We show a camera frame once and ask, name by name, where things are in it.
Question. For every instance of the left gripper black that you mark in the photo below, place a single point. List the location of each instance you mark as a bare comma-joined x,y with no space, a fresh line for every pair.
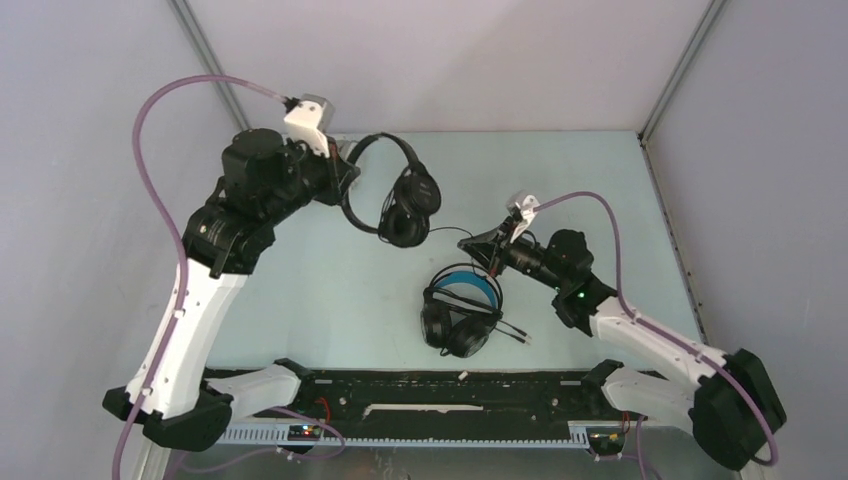
339,174

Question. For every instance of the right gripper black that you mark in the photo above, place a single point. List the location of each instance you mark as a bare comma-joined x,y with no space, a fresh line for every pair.
487,245

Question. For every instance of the black and blue gaming headset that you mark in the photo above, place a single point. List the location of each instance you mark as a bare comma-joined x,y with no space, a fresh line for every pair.
461,307

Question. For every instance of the small black on-ear headphones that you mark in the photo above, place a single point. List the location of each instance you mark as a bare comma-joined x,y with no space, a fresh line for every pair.
414,198

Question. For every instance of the white over-ear headphones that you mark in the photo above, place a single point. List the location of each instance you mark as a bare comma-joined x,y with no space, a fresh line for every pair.
343,149

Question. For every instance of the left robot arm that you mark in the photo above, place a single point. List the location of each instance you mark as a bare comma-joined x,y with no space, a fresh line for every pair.
267,177

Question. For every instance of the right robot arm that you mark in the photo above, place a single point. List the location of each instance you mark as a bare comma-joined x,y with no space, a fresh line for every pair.
725,401

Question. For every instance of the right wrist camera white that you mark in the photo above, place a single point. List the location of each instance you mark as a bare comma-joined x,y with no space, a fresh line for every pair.
522,211

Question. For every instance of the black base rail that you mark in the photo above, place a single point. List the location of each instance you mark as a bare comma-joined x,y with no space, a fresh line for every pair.
453,406

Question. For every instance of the aluminium frame post right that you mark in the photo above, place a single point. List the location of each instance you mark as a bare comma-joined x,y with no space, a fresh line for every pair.
695,43

